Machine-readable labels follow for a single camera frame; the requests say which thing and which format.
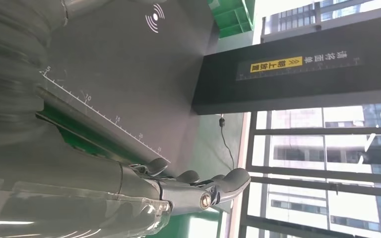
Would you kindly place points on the green plastic crate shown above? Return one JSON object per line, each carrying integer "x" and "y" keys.
{"x": 233, "y": 16}

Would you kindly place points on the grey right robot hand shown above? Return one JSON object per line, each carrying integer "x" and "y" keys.
{"x": 78, "y": 197}

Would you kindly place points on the black window railing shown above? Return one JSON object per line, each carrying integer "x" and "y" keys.
{"x": 322, "y": 175}

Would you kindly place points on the yellow and black sticker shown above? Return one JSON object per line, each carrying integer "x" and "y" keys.
{"x": 295, "y": 64}

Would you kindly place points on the black inbound scanner machine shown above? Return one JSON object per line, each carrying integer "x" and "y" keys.
{"x": 138, "y": 72}

